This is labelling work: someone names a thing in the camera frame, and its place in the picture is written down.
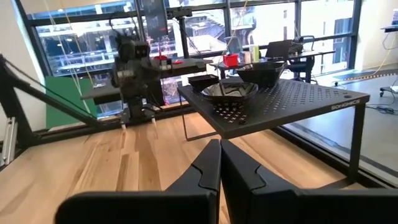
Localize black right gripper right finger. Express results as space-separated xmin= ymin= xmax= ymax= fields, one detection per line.
xmin=221 ymin=139 xmax=398 ymax=224

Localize green and white cup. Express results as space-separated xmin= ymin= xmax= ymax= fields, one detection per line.
xmin=248 ymin=44 xmax=261 ymax=63

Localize dark hanging panel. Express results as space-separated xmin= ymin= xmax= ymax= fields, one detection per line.
xmin=142 ymin=0 xmax=169 ymax=32

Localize black vertical camera post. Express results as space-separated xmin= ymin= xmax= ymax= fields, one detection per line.
xmin=166 ymin=6 xmax=194 ymax=60

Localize dark office desk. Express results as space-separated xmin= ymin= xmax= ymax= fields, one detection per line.
xmin=214 ymin=49 xmax=336 ymax=85

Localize dark floor cables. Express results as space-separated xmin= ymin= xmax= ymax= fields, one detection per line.
xmin=365 ymin=104 xmax=398 ymax=116

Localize black deep mini plate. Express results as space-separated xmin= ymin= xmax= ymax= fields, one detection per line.
xmin=235 ymin=61 xmax=287 ymax=88

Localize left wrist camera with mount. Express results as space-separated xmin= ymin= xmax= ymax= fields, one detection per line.
xmin=134 ymin=42 xmax=150 ymax=60

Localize black perforated metal riser shelf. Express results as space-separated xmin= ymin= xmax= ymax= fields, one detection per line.
xmin=177 ymin=77 xmax=371 ymax=181

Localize green board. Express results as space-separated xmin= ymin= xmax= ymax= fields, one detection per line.
xmin=45 ymin=76 xmax=100 ymax=129

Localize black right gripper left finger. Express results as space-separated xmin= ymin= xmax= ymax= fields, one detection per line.
xmin=55 ymin=139 xmax=222 ymax=224

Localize large window with dark frame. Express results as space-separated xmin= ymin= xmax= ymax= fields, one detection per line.
xmin=15 ymin=0 xmax=363 ymax=121

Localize yellow and black floor strip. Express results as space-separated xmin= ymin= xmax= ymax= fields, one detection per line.
xmin=332 ymin=70 xmax=398 ymax=82

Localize black round rippled mini plate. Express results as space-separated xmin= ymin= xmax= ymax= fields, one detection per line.
xmin=200 ymin=81 xmax=259 ymax=106

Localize black rig frame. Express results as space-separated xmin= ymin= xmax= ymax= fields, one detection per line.
xmin=0 ymin=53 xmax=131 ymax=170

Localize dark laptop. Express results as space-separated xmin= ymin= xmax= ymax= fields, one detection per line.
xmin=264 ymin=39 xmax=294 ymax=59

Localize red box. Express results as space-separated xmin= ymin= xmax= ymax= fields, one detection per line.
xmin=223 ymin=53 xmax=239 ymax=68

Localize office chair with blue seat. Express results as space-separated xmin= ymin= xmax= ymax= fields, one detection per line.
xmin=287 ymin=35 xmax=317 ymax=84

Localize black square mini plate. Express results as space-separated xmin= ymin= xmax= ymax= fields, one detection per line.
xmin=187 ymin=73 xmax=221 ymax=93

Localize wheeled chair base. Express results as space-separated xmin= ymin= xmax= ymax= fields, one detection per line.
xmin=378 ymin=85 xmax=398 ymax=98

